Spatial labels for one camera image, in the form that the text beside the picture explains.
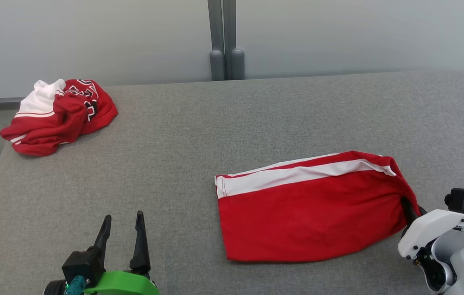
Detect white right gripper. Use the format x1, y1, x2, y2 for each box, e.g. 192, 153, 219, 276
398, 197, 464, 261

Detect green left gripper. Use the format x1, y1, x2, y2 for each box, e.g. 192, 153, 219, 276
82, 211, 159, 295

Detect red shorts with white stripe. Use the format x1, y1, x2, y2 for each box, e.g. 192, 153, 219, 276
215, 150, 421, 263

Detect red jersey with white sleeves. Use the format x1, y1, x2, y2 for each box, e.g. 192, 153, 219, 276
0, 79, 118, 157

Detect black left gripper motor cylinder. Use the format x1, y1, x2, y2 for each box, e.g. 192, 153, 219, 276
43, 279, 68, 295

